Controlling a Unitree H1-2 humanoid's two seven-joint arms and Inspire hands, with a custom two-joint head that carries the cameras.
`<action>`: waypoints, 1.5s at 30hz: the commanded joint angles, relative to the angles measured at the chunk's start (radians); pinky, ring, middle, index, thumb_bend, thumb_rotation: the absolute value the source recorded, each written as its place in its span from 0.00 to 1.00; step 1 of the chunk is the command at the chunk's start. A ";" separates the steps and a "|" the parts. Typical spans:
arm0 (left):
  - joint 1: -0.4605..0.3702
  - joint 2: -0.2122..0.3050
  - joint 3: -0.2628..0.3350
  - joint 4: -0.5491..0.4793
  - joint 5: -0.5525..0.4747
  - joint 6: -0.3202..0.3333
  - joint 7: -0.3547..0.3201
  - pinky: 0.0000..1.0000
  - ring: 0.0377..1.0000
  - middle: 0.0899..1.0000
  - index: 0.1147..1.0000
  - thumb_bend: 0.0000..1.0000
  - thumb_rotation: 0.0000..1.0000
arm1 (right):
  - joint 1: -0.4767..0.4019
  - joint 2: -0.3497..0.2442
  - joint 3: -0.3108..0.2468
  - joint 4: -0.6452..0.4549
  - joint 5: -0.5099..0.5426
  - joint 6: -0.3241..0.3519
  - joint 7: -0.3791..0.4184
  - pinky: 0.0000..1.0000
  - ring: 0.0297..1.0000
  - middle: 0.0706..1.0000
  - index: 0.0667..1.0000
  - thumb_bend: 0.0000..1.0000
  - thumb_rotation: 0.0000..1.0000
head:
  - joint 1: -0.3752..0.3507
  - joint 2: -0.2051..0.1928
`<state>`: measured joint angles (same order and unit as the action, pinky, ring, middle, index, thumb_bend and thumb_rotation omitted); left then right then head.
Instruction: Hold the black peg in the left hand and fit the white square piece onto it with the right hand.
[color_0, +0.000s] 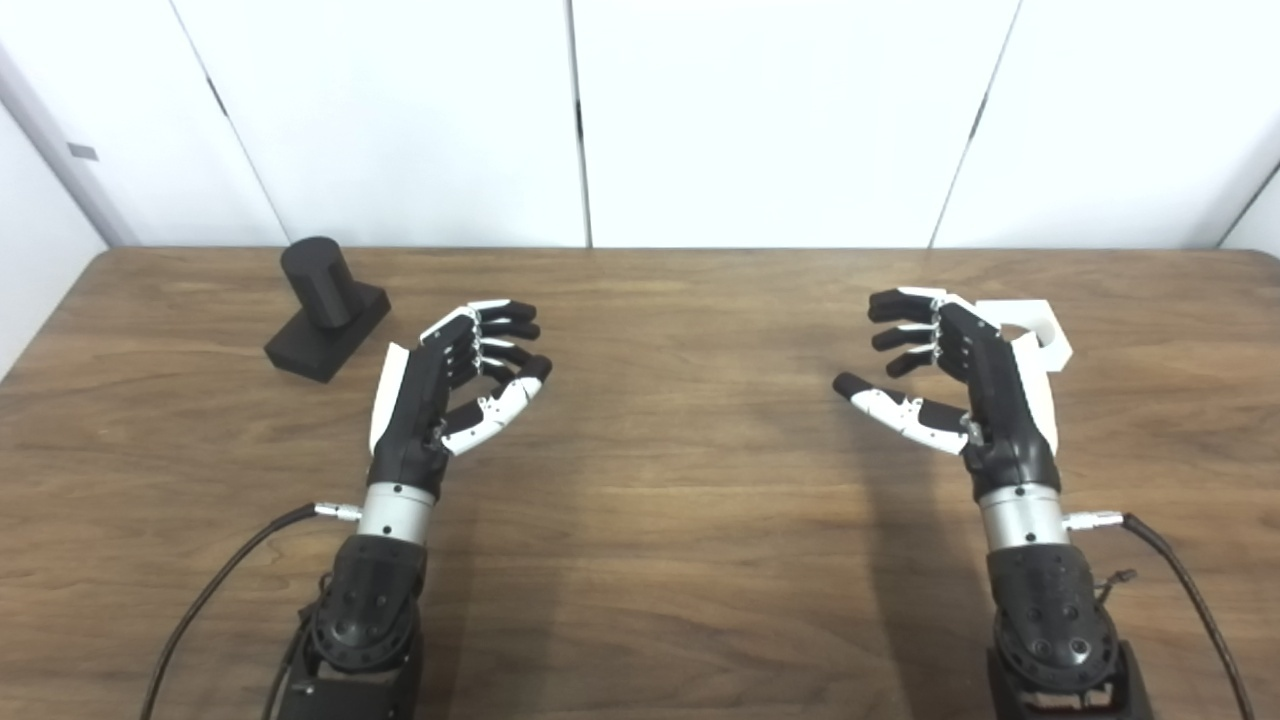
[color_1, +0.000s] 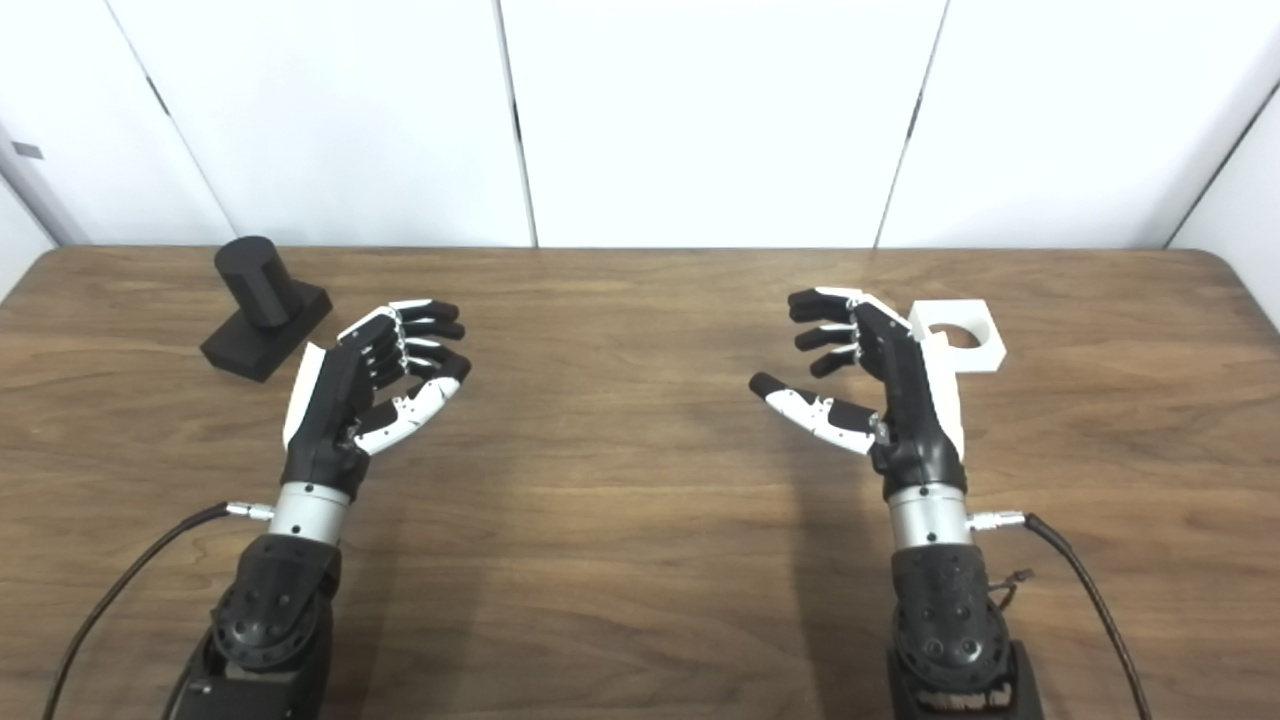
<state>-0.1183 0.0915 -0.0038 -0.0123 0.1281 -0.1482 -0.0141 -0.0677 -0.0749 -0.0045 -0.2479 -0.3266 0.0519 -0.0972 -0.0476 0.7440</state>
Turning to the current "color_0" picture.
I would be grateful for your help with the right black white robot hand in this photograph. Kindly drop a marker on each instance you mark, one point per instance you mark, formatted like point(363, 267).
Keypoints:
point(1010, 420)

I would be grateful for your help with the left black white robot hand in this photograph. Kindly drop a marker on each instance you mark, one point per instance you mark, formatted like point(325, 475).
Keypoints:
point(410, 420)

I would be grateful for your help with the black cylinder peg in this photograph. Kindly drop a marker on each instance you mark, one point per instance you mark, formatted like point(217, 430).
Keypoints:
point(320, 290)

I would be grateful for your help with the small grey wall tag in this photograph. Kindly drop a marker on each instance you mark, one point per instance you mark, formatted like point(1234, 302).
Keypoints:
point(82, 152)

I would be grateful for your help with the white square piece with hole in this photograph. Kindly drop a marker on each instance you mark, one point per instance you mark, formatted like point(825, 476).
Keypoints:
point(1015, 310)

